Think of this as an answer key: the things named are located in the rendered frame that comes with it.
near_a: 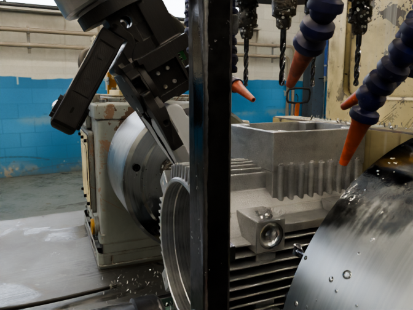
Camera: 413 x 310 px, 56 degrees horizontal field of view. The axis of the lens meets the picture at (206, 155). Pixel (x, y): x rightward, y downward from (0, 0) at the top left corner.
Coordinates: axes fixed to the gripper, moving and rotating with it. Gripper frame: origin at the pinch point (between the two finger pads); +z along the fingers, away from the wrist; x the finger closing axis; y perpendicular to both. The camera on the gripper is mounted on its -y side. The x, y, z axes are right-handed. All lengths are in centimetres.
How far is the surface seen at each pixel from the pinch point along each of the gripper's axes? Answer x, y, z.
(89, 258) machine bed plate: 45, -21, 21
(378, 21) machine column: 1.5, 36.4, -1.3
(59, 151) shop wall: 544, -40, 68
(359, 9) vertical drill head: -10.4, 22.8, -7.4
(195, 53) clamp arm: -19.4, 1.0, -13.1
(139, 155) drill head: 15.2, -1.9, -0.6
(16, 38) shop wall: 541, 0, -87
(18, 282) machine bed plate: 39, -34, 14
